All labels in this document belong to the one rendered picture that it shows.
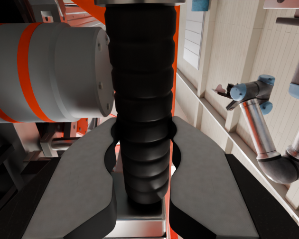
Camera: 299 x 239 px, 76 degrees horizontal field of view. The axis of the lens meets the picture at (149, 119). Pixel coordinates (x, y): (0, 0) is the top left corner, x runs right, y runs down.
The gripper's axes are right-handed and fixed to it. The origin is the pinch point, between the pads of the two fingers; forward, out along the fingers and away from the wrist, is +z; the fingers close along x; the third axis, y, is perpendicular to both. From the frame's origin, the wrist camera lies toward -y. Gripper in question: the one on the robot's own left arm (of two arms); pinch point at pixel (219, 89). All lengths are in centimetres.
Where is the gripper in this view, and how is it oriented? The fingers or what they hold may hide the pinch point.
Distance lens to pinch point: 134.6
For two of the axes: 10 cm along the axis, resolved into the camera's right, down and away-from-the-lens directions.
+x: -9.2, 0.8, -3.7
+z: -3.7, -4.7, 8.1
